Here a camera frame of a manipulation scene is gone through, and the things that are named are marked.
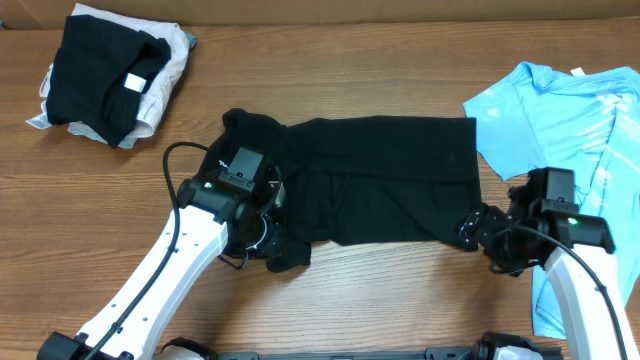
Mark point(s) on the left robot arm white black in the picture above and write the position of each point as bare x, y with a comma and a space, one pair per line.
222, 217

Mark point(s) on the folded black garment on pile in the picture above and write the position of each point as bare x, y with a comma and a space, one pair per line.
99, 74

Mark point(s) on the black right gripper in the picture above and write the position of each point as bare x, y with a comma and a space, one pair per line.
481, 227

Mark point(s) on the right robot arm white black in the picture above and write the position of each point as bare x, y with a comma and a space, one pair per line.
577, 254

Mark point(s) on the folded grey-white bottom garment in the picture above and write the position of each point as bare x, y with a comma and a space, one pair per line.
45, 115

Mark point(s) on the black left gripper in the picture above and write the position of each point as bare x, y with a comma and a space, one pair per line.
272, 245

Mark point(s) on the light blue t-shirt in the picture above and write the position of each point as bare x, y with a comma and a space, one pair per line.
537, 117

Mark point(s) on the folded beige garment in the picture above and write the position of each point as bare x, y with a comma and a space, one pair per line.
161, 30

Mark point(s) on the black Sydrogen t-shirt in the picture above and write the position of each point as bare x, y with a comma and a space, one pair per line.
362, 180

